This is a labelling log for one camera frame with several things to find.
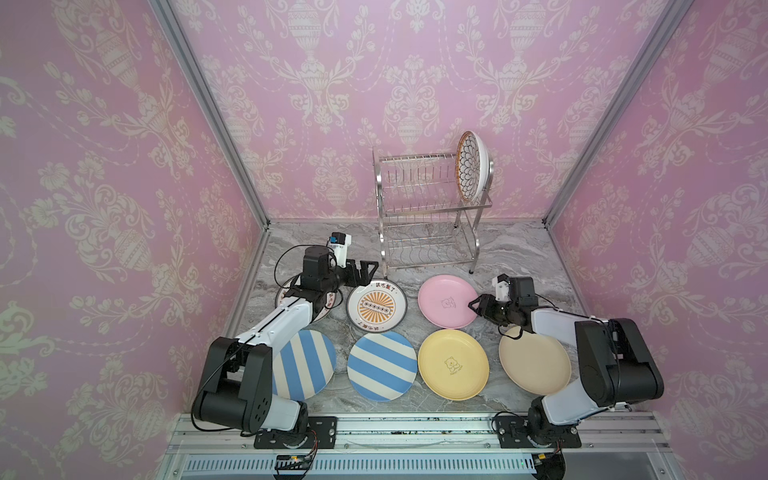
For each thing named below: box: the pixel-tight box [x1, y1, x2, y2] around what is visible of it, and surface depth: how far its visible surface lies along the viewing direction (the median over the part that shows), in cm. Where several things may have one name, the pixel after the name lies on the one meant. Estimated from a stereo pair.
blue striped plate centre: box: [347, 331, 418, 403], surface depth 87 cm
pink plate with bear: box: [418, 274, 479, 330], surface depth 99 cm
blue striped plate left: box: [272, 329, 337, 401], surface depth 87 cm
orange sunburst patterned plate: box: [346, 279, 408, 333], surface depth 99 cm
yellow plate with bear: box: [418, 329, 490, 401], surface depth 86 cm
